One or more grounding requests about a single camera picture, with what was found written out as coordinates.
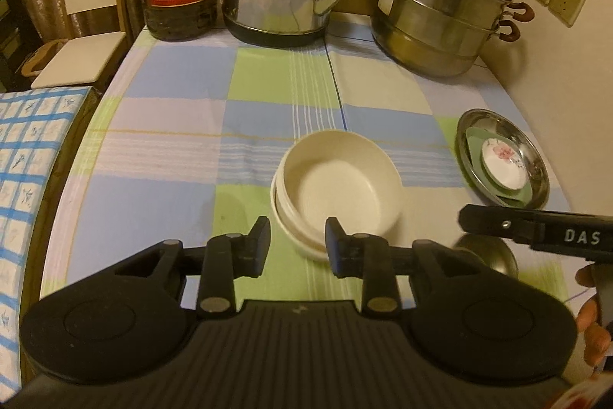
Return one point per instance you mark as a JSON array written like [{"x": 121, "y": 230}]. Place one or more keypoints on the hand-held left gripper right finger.
[{"x": 335, "y": 246}]

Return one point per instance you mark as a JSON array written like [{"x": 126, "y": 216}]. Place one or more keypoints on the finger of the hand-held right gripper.
[{"x": 493, "y": 222}]

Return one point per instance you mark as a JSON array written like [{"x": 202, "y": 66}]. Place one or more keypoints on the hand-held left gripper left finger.
[{"x": 261, "y": 246}]

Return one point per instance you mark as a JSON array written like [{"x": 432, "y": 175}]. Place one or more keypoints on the cream plastic bowl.
[{"x": 287, "y": 217}]

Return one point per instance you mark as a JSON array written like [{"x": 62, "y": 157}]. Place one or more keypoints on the small floral saucer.
[{"x": 503, "y": 169}]

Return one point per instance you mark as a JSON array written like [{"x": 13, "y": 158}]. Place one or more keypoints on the white floral ceramic bowl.
[{"x": 335, "y": 184}]

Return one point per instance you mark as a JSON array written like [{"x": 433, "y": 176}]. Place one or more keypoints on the large stainless steel plate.
[{"x": 537, "y": 160}]

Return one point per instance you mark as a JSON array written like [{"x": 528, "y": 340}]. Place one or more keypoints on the green square plate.
[{"x": 474, "y": 145}]

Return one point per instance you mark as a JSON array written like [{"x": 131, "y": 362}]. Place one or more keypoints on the person's right hand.
[{"x": 586, "y": 318}]

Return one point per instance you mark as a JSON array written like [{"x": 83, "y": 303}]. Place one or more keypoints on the checked tablecloth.
[{"x": 167, "y": 140}]

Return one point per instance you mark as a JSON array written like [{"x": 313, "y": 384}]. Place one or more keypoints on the blue checked blanket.
[{"x": 24, "y": 179}]

